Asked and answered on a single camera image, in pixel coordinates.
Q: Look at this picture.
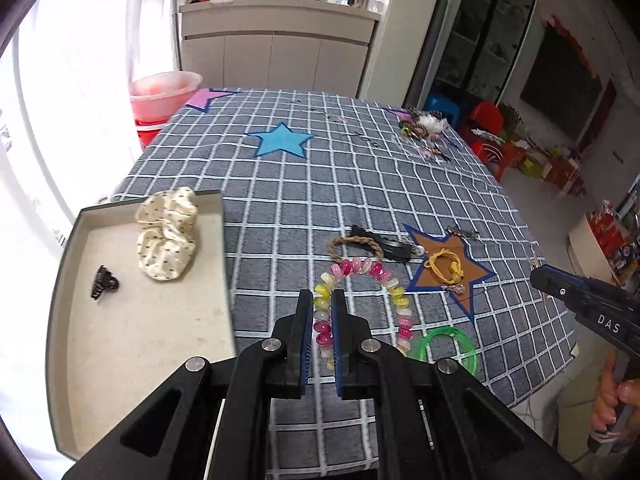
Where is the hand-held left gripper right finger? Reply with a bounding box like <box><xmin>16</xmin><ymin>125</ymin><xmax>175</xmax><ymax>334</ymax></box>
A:
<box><xmin>332</xmin><ymin>288</ymin><xmax>584</xmax><ymax>480</ymax></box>

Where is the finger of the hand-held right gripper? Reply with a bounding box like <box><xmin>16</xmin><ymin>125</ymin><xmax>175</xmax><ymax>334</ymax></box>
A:
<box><xmin>530</xmin><ymin>263</ymin><xmax>592</xmax><ymax>312</ymax></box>

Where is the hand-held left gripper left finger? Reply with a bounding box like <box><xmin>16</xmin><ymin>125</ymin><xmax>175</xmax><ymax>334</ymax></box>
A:
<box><xmin>62</xmin><ymin>289</ymin><xmax>314</xmax><ymax>480</ymax></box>

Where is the beige duckbill hair clip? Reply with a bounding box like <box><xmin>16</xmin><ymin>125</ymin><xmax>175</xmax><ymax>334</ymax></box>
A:
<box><xmin>530</xmin><ymin>254</ymin><xmax>551</xmax><ymax>311</ymax></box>

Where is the pink yellow coil hair tie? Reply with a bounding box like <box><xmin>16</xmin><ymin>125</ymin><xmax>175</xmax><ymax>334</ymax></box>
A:
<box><xmin>312</xmin><ymin>256</ymin><xmax>414</xmax><ymax>374</ymax></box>

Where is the green plastic bangle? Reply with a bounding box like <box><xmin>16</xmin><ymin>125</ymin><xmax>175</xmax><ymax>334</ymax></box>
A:
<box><xmin>412</xmin><ymin>326</ymin><xmax>479</xmax><ymax>377</ymax></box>

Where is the brown braided hair tie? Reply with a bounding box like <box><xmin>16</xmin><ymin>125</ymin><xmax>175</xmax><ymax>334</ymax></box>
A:
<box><xmin>327</xmin><ymin>234</ymin><xmax>385</xmax><ymax>265</ymax></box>

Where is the black snap hair clip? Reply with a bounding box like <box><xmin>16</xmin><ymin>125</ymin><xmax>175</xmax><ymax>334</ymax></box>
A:
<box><xmin>349</xmin><ymin>224</ymin><xmax>414</xmax><ymax>263</ymax></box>

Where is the yellow hair tie with charm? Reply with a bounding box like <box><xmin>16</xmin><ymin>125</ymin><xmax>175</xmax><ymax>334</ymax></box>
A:
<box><xmin>423</xmin><ymin>248</ymin><xmax>466</xmax><ymax>282</ymax></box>

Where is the grey shallow tray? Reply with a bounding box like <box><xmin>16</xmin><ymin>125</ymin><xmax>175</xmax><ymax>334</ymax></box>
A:
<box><xmin>45</xmin><ymin>189</ymin><xmax>239</xmax><ymax>461</ymax></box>

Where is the person's right hand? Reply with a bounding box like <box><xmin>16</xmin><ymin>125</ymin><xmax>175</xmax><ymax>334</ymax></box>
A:
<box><xmin>591</xmin><ymin>359</ymin><xmax>640</xmax><ymax>435</ymax></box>

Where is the low shelf with packets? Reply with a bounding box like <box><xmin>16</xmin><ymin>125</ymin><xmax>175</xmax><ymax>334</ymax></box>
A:
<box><xmin>567</xmin><ymin>200</ymin><xmax>640</xmax><ymax>287</ymax></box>

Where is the red plastic stool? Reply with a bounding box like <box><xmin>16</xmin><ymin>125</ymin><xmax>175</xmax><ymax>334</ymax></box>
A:
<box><xmin>472</xmin><ymin>139</ymin><xmax>522</xmax><ymax>182</ymax></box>

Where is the grey checked tablecloth with stars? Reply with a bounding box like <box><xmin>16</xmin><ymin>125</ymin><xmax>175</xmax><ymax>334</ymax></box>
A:
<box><xmin>112</xmin><ymin>87</ymin><xmax>579</xmax><ymax>479</ymax></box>

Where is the cream polka dot scrunchie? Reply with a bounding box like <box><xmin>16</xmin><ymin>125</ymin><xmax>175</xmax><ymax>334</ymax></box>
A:
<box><xmin>134</xmin><ymin>186</ymin><xmax>200</xmax><ymax>282</ymax></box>

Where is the red plastic chair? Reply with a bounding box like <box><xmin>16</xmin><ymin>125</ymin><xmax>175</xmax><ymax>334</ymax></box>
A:
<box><xmin>467</xmin><ymin>101</ymin><xmax>506</xmax><ymax>137</ymax></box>

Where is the pile of hair accessories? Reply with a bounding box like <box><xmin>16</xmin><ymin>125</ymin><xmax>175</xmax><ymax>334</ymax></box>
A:
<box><xmin>397</xmin><ymin>104</ymin><xmax>456</xmax><ymax>162</ymax></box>

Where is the blue plastic stool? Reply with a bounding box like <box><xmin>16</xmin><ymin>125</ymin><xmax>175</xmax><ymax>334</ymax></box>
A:
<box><xmin>424</xmin><ymin>92</ymin><xmax>464</xmax><ymax>126</ymax></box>

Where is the black claw hair clip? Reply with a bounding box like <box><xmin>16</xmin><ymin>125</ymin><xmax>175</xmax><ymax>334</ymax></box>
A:
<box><xmin>90</xmin><ymin>265</ymin><xmax>121</xmax><ymax>302</ymax></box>

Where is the black glass door cabinet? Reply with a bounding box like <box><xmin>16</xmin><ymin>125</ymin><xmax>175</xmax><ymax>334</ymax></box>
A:
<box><xmin>404</xmin><ymin>0</ymin><xmax>544</xmax><ymax>112</ymax></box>

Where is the red plastic bucket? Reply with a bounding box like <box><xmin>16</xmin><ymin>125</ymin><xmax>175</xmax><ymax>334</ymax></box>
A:
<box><xmin>135</xmin><ymin>122</ymin><xmax>167</xmax><ymax>151</ymax></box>

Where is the pink plastic basin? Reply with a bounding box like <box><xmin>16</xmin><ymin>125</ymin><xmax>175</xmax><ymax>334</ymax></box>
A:
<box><xmin>128</xmin><ymin>71</ymin><xmax>204</xmax><ymax>126</ymax></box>

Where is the white sideboard cabinet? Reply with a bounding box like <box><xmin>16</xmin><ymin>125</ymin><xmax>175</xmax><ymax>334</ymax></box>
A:
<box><xmin>172</xmin><ymin>0</ymin><xmax>381</xmax><ymax>99</ymax></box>

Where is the white curtain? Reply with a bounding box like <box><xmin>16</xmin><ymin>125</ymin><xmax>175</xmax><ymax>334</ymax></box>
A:
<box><xmin>0</xmin><ymin>0</ymin><xmax>182</xmax><ymax>461</ymax></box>

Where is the dark wall board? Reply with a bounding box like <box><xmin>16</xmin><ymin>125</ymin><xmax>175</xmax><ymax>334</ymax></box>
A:
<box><xmin>519</xmin><ymin>24</ymin><xmax>604</xmax><ymax>137</ymax></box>

